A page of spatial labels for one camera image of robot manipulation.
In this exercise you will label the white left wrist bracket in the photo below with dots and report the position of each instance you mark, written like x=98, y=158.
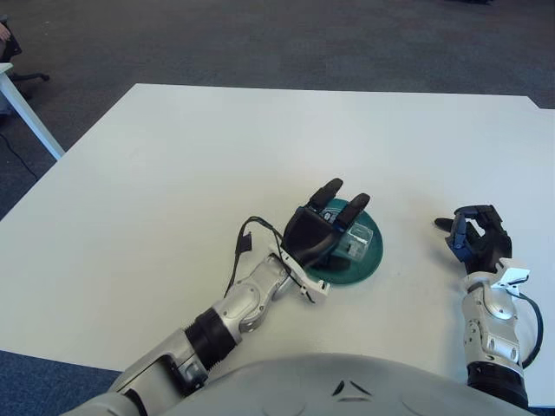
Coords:
x=318, y=292

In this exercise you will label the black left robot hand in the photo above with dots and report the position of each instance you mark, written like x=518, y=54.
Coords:
x=308, y=236

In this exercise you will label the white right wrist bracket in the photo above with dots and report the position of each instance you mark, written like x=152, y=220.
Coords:
x=513, y=276

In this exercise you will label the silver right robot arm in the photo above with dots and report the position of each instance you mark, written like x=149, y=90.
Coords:
x=490, y=329

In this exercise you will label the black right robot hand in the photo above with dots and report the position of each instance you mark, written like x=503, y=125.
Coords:
x=494, y=247

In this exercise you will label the black office chair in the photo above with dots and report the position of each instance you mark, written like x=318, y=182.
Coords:
x=32, y=77

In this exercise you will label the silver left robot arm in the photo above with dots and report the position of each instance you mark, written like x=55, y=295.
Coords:
x=247, y=303

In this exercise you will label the grey robot torso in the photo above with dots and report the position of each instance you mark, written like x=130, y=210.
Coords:
x=325, y=385

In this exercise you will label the teal round plate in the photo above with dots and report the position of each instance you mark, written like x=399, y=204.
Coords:
x=368, y=264

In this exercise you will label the clear bottle with blue cap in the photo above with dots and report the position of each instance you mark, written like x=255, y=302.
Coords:
x=360, y=242

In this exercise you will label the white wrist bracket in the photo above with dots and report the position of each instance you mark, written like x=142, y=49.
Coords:
x=513, y=276
x=318, y=292

